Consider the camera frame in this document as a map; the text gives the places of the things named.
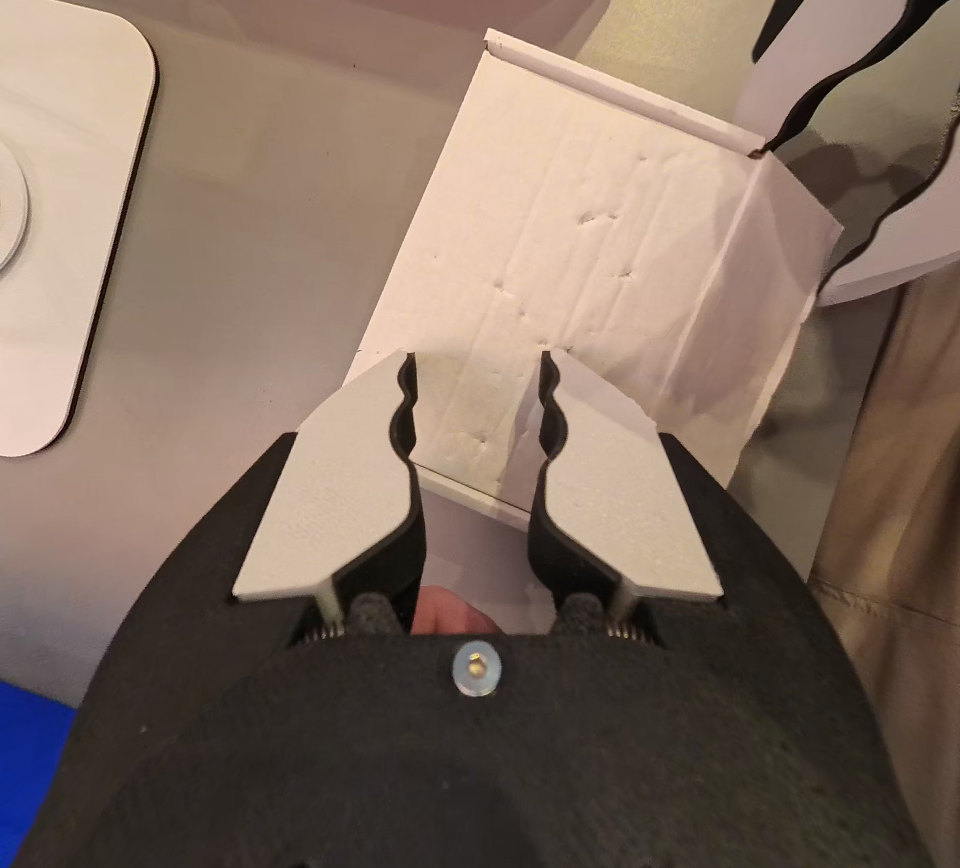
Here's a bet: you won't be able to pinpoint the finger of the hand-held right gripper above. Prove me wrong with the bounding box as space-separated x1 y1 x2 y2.
816 159 960 308
735 0 960 158

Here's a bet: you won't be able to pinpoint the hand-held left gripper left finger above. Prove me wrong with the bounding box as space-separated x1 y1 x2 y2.
231 351 429 634

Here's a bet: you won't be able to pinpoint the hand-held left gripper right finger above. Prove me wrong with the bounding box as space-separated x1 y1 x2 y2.
527 349 726 634

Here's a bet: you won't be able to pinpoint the white cardboard box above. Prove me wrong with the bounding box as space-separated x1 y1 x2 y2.
341 28 845 532

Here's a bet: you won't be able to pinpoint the blue box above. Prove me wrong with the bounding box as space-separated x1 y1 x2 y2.
0 677 81 868

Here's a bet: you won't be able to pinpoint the person's left hand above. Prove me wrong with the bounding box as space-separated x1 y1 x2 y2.
412 585 502 635

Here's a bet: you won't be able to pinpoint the beige trousers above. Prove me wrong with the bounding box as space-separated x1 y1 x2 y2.
731 276 960 868

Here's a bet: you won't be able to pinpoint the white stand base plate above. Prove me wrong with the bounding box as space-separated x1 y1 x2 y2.
0 0 160 458

